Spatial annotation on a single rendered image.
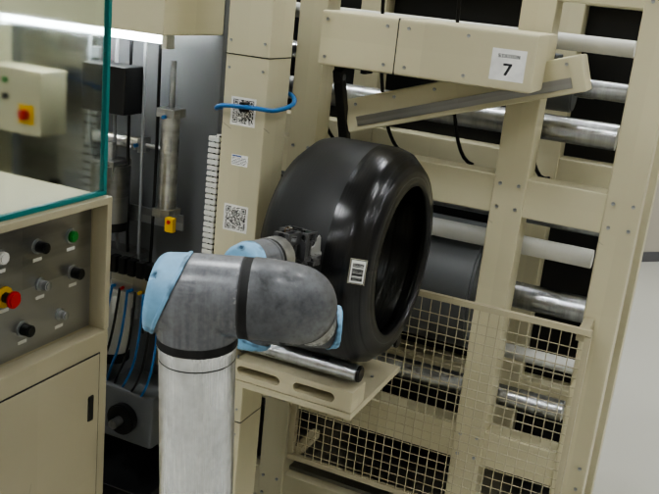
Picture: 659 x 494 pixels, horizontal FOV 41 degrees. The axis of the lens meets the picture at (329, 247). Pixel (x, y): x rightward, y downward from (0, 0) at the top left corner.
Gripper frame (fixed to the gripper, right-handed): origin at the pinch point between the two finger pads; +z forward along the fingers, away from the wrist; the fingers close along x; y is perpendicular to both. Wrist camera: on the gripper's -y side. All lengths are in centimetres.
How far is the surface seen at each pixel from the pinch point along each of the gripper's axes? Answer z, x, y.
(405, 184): 21.9, -12.0, 18.0
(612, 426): 234, -63, -98
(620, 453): 210, -70, -101
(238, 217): 20.8, 32.9, 0.8
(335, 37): 41, 21, 52
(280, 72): 23, 28, 41
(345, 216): 3.8, -4.6, 9.9
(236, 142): 18.7, 35.2, 20.7
